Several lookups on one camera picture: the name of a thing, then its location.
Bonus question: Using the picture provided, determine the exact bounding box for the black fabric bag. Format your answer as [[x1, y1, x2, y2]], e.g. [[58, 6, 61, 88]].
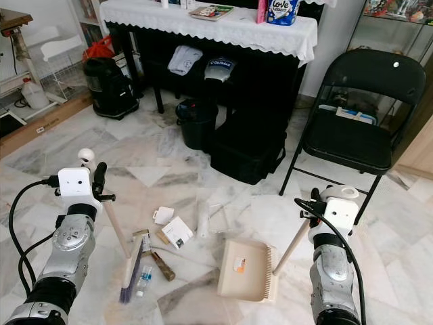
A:
[[210, 115, 287, 186]]

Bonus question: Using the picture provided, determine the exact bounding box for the white lace cloth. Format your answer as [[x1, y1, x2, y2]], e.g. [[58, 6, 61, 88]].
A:
[[99, 0, 319, 66]]

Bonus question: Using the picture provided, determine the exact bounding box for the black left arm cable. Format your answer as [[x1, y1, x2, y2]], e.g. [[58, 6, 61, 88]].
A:
[[8, 177, 62, 305]]

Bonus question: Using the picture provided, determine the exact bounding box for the white wire rack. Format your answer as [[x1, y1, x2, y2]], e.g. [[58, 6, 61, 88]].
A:
[[34, 24, 95, 102]]

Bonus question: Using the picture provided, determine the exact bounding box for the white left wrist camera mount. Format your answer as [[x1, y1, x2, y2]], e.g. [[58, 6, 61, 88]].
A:
[[58, 167, 102, 217]]

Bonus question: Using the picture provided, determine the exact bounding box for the pink packet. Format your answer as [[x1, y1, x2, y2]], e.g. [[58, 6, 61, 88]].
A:
[[256, 0, 269, 24]]

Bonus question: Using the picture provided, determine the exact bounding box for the grey folded cloth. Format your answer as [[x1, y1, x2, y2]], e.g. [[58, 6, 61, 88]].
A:
[[168, 45, 204, 76]]

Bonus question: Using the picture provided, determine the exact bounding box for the brown wooden table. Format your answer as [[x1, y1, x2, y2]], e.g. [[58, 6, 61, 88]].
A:
[[0, 9, 35, 65]]

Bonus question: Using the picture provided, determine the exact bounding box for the black piano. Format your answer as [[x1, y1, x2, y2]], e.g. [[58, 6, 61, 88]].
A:
[[106, 20, 309, 146]]

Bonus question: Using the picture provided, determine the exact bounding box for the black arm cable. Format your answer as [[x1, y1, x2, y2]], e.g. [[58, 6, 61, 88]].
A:
[[8, 177, 62, 305], [294, 198, 367, 325]]

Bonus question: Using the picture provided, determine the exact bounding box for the brown stick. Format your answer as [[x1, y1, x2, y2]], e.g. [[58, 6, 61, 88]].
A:
[[150, 251, 177, 282]]

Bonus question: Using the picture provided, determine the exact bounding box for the black folding chair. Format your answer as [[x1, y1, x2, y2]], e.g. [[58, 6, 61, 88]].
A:
[[279, 49, 427, 224]]

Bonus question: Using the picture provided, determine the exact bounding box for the blue white flat box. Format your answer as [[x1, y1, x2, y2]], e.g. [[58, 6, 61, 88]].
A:
[[335, 105, 378, 126]]

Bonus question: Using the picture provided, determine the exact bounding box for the black floor scale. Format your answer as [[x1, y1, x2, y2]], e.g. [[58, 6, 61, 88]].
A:
[[0, 112, 28, 138]]

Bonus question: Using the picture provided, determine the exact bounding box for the white bookshelf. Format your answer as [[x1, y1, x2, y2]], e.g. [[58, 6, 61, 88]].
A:
[[71, 0, 109, 41]]

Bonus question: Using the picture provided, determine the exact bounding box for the colourful book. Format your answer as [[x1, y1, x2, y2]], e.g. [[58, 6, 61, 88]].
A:
[[189, 4, 235, 22]]

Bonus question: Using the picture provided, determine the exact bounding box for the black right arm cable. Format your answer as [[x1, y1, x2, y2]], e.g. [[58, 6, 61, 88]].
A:
[[294, 198, 367, 325]]

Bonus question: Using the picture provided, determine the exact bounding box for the black waste bin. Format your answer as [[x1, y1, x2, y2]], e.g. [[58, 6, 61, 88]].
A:
[[175, 98, 219, 152]]

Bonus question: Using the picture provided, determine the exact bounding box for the white printed card box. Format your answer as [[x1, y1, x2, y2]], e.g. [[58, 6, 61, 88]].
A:
[[162, 217, 194, 249]]

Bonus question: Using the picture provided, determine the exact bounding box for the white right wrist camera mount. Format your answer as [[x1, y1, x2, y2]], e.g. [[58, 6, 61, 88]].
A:
[[321, 198, 360, 234]]

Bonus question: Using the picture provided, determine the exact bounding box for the small white paper scrap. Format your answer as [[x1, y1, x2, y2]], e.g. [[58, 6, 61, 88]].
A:
[[153, 207, 175, 225]]

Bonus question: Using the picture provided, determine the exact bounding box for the beige dustpan with wooden handle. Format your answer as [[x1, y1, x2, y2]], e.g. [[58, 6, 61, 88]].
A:
[[216, 186, 361, 304]]

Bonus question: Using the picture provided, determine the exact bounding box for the grey pouch with logo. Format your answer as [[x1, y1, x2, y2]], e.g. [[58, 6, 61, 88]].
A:
[[204, 57, 237, 85]]

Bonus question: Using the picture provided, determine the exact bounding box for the small clear bottle blue label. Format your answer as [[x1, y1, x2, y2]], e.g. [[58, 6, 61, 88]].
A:
[[135, 265, 153, 297]]

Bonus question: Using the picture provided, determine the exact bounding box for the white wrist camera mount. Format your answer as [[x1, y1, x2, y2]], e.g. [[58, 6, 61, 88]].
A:
[[58, 167, 102, 217], [321, 198, 360, 234]]

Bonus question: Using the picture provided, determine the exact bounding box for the red plastic bag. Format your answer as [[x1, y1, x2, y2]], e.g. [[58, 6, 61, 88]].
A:
[[85, 34, 114, 62]]

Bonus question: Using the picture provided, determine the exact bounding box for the wooden broom with white knob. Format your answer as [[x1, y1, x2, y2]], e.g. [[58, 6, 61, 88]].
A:
[[78, 148, 153, 304]]

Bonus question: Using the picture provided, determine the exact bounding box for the white plastic jug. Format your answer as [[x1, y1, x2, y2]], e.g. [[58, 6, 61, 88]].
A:
[[20, 78, 50, 111]]

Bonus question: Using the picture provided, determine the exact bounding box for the blue white tissue pack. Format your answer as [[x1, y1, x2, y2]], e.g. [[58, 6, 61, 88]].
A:
[[266, 0, 300, 26]]

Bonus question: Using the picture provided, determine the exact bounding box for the glass display cabinet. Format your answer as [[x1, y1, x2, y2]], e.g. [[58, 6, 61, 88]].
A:
[[348, 0, 433, 62]]

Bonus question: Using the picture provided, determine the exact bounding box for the black vacuum cleaner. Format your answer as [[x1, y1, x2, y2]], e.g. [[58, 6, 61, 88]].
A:
[[83, 57, 140, 121]]

